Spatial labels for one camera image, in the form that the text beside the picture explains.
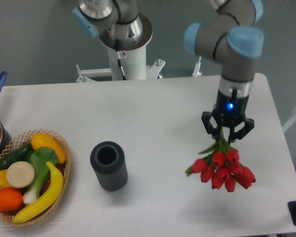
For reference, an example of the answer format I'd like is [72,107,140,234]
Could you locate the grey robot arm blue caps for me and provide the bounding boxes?
[72,0,264,143]

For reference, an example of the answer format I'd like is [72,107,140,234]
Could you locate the dark grey ribbed vase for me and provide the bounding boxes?
[90,141,128,192]

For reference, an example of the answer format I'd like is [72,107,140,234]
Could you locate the orange fruit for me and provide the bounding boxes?
[0,188,23,212]

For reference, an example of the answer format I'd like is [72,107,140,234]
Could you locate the white table clamp right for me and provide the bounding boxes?
[146,59,166,79]

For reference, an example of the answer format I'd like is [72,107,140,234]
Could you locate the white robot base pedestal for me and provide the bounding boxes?
[107,46,146,80]

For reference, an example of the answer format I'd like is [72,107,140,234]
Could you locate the white table clamp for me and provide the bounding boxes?
[75,64,111,82]
[146,59,166,79]

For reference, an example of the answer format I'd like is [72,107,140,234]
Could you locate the yellow squash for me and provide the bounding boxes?
[31,133,67,164]

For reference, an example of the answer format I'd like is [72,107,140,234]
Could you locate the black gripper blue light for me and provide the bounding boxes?
[201,91,255,144]

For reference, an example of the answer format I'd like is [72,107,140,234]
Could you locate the dark red fruit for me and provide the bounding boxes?
[41,164,65,194]

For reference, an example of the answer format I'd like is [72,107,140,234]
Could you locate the green cucumber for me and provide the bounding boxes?
[0,143,34,170]

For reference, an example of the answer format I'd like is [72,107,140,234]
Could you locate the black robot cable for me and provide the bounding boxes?
[114,39,127,81]

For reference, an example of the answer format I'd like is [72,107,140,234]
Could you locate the green bok choy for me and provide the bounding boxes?
[23,147,58,205]

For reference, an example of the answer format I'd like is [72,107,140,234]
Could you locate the beige round slice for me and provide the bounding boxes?
[6,161,35,188]

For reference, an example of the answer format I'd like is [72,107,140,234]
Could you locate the yellow banana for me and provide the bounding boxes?
[12,161,64,224]

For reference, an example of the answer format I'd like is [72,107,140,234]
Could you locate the white table clamp left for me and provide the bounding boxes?
[75,64,111,82]

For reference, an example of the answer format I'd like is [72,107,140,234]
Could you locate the woven wicker basket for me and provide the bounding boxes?
[0,129,72,227]

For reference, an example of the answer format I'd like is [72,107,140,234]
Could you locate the red tulip bouquet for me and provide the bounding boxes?
[185,132,256,193]

